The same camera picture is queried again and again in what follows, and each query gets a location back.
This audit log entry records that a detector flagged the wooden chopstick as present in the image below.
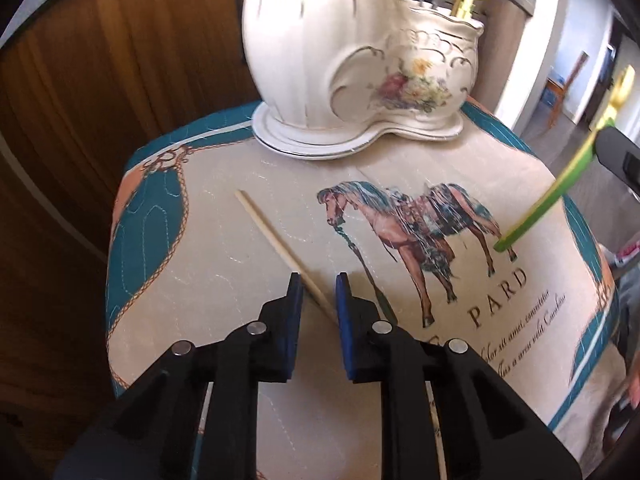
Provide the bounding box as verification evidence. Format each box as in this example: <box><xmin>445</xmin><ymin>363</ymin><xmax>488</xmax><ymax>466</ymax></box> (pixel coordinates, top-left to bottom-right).
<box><xmin>235</xmin><ymin>190</ymin><xmax>343</xmax><ymax>323</ymax></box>

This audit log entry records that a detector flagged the wooden cabinet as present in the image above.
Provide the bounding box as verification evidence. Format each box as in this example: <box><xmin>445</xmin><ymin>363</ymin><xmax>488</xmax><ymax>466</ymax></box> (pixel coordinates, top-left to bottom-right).
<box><xmin>0</xmin><ymin>0</ymin><xmax>266</xmax><ymax>411</ymax></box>

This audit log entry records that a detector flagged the cream floral ceramic utensil holder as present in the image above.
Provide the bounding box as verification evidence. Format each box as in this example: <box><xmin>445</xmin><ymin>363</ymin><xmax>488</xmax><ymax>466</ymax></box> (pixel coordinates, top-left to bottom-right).
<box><xmin>241</xmin><ymin>0</ymin><xmax>485</xmax><ymax>161</ymax></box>

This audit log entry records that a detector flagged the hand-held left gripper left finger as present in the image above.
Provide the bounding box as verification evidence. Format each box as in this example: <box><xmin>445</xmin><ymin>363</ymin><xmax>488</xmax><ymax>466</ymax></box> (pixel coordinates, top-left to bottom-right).
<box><xmin>52</xmin><ymin>272</ymin><xmax>305</xmax><ymax>480</ymax></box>

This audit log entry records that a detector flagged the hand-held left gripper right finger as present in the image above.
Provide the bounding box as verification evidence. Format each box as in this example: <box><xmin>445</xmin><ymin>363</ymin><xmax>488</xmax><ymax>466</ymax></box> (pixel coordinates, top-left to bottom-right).
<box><xmin>335</xmin><ymin>272</ymin><xmax>583</xmax><ymax>480</ymax></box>

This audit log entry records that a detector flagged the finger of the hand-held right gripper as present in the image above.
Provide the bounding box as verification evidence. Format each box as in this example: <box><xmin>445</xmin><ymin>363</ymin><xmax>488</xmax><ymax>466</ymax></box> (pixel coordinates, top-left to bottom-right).
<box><xmin>595</xmin><ymin>127</ymin><xmax>640</xmax><ymax>186</ymax></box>

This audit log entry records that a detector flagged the horse print cloth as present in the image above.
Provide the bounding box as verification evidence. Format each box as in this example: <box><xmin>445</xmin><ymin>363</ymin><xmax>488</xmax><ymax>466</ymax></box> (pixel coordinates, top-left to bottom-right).
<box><xmin>105</xmin><ymin>97</ymin><xmax>621</xmax><ymax>480</ymax></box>

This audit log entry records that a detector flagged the green handled yellow spoon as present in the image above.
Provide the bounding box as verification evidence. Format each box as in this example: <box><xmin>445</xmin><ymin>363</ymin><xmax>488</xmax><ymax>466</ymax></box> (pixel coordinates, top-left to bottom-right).
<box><xmin>492</xmin><ymin>65</ymin><xmax>637</xmax><ymax>253</ymax></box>

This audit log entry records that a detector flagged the wooden chair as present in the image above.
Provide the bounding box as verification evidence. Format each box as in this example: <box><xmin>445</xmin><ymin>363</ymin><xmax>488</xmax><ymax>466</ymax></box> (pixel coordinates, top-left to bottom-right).
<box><xmin>542</xmin><ymin>51</ymin><xmax>588</xmax><ymax>128</ymax></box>

